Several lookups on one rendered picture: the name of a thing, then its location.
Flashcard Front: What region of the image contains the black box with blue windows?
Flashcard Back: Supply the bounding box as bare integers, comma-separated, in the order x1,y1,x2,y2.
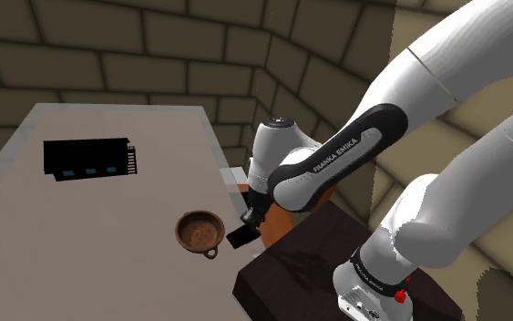
42,137,139,182

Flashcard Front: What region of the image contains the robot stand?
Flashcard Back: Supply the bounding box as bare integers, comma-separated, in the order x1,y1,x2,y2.
231,202,464,321

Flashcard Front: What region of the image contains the brown bowl with loop handle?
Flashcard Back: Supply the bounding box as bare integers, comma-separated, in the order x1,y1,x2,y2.
175,209,227,260

